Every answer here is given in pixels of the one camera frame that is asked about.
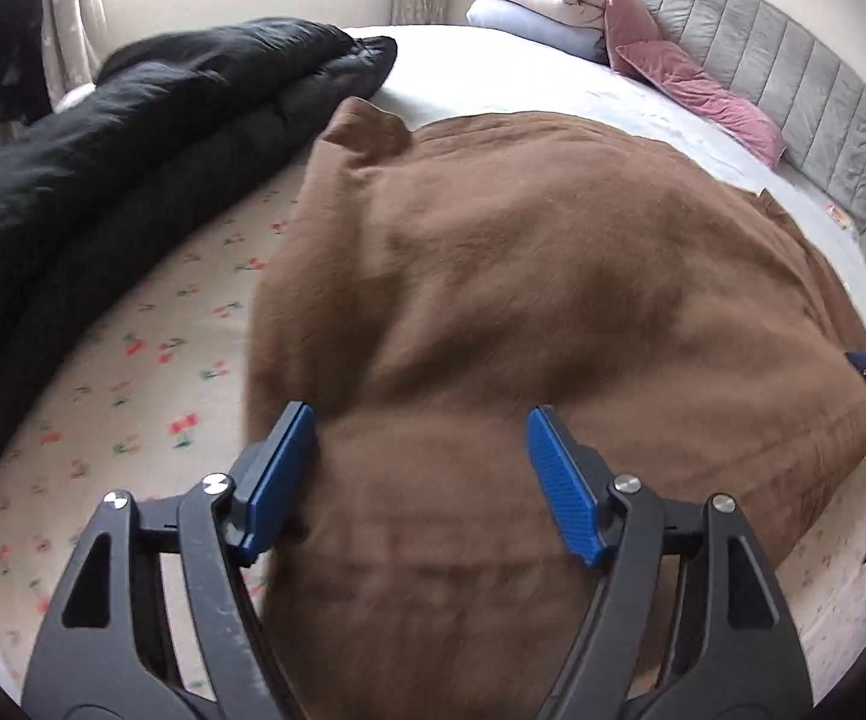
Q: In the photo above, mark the pink velvet pillow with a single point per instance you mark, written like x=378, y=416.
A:
x=628, y=22
x=703, y=97

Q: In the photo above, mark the grey padded headboard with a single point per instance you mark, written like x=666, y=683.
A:
x=778, y=52

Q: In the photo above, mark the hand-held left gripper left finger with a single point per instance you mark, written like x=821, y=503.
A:
x=283, y=480

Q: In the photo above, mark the cherry print bed sheet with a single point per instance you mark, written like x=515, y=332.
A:
x=140, y=360

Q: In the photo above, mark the folded light blue blanket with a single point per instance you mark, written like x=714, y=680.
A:
x=523, y=22

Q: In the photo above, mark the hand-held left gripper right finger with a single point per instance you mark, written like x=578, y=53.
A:
x=564, y=495

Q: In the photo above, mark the brown coat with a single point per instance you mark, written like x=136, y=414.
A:
x=553, y=277

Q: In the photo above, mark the black puffer jacket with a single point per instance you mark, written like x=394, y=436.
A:
x=140, y=150

